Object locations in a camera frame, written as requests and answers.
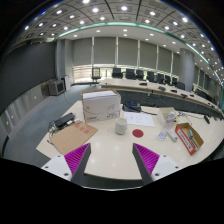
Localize long curved conference desk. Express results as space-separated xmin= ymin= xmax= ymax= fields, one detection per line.
xmin=99 ymin=77 xmax=224 ymax=118

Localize small white power adapter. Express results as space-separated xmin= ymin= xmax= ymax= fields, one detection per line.
xmin=68 ymin=118 xmax=82 ymax=126

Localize white cardboard organizer box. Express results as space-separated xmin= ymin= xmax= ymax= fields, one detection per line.
xmin=156 ymin=106 xmax=179 ymax=127

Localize mesh-back office chair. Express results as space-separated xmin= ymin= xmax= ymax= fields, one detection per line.
xmin=89 ymin=67 xmax=102 ymax=87

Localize recessed ceiling lights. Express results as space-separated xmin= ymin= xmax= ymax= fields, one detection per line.
xmin=23 ymin=0 xmax=224 ymax=78

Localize flat round red coaster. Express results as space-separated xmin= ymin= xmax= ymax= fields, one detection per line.
xmin=132 ymin=128 xmax=145 ymax=139

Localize clear plastic water bottle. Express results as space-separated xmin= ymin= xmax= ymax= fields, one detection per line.
xmin=157 ymin=110 xmax=177 ymax=142

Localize white copy paper carton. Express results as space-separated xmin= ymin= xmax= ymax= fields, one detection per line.
xmin=80 ymin=88 xmax=122 ymax=124

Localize small white remote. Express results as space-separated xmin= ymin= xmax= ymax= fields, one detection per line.
xmin=166 ymin=130 xmax=179 ymax=143

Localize black flat electronic device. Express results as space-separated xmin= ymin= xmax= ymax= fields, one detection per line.
xmin=54 ymin=112 xmax=76 ymax=129

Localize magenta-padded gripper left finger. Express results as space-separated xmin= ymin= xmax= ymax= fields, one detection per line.
xmin=41 ymin=142 xmax=92 ymax=186

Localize row of black office chairs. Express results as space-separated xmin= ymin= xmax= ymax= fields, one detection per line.
xmin=111 ymin=67 xmax=186 ymax=91

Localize black cable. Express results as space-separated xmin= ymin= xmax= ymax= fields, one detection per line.
xmin=133 ymin=105 xmax=158 ymax=116

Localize tangled thin black cables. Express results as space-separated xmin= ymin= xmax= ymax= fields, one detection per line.
xmin=46 ymin=120 xmax=59 ymax=145

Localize red-sided open cardboard box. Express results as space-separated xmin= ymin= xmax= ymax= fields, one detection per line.
xmin=174 ymin=122 xmax=205 ymax=156

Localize black desk phone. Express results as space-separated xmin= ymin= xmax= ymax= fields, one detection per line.
xmin=122 ymin=101 xmax=142 ymax=114

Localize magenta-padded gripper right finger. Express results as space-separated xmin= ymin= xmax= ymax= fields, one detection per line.
xmin=132 ymin=142 xmax=183 ymax=186

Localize grey box monitor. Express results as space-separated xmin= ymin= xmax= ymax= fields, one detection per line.
xmin=47 ymin=79 xmax=66 ymax=97

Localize white printed paper sheet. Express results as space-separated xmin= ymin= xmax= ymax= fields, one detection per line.
xmin=123 ymin=111 xmax=156 ymax=128

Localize white ceramic mug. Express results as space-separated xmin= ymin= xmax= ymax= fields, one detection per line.
xmin=115 ymin=117 xmax=129 ymax=136

